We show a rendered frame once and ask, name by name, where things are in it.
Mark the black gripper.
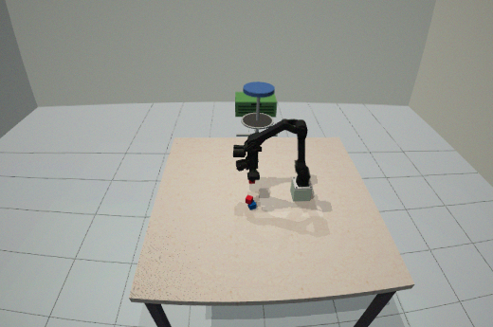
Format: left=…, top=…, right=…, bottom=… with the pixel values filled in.
left=247, top=158, right=260, bottom=182

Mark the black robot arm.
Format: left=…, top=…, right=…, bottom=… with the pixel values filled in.
left=233, top=118, right=311, bottom=187

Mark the blue cube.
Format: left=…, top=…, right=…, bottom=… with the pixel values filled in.
left=248, top=200, right=257, bottom=210

